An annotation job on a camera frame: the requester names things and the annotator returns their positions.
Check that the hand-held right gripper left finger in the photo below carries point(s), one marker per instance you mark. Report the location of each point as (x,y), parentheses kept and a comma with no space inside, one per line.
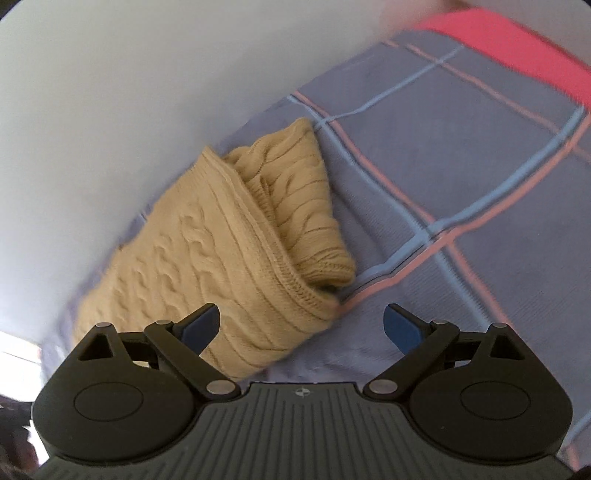
(203,327)

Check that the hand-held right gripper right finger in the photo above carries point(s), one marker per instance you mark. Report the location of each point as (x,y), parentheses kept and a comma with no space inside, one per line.
(400,328)

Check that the white padded headboard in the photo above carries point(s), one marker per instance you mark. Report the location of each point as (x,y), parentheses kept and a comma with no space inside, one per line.
(138,115)

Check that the grey plaid bed sheet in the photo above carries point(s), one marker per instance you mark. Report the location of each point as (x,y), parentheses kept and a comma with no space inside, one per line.
(461,184)

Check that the pink mattress cover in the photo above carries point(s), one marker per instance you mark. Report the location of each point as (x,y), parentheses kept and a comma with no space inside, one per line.
(498,41)

